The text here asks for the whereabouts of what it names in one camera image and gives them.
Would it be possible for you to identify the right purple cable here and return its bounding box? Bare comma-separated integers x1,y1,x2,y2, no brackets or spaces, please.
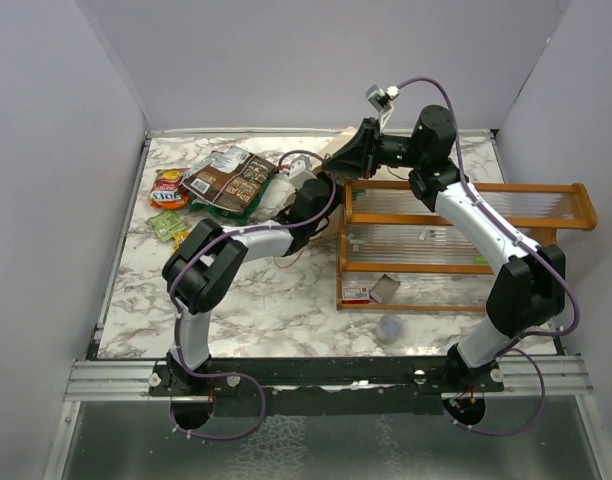
393,76,583,436

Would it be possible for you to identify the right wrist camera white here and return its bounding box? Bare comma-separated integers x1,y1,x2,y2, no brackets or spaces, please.
365,85,400,131

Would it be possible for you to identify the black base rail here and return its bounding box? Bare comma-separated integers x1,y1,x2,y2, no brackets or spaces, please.
148,356,504,428

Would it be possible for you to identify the light green snack packet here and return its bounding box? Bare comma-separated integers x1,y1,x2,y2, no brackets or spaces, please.
147,210,188,242

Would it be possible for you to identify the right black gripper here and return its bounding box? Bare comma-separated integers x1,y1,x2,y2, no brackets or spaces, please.
321,119,425,181

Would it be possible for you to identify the dark brown snack bag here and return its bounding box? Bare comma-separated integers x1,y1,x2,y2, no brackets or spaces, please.
183,152,278,215

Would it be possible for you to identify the red white small box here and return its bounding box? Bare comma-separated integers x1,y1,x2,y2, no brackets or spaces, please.
341,286,371,304

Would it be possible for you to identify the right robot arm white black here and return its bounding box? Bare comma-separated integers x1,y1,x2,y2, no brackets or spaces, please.
323,105,566,391

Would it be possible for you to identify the yellow orange snack packet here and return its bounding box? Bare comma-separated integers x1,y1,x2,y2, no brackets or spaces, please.
173,230,189,251

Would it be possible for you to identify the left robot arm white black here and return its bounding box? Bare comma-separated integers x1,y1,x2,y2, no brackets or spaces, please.
162,174,344,395

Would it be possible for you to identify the wooden tiered rack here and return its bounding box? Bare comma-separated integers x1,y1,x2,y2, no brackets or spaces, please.
336,180,597,312

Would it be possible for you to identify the dark green snack bag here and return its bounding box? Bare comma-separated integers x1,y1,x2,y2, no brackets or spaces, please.
188,177,272,226

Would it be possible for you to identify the aluminium frame rail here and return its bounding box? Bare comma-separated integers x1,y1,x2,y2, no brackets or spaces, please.
64,355,594,402

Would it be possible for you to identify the grey open small carton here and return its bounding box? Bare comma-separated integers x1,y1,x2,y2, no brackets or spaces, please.
369,274,401,304

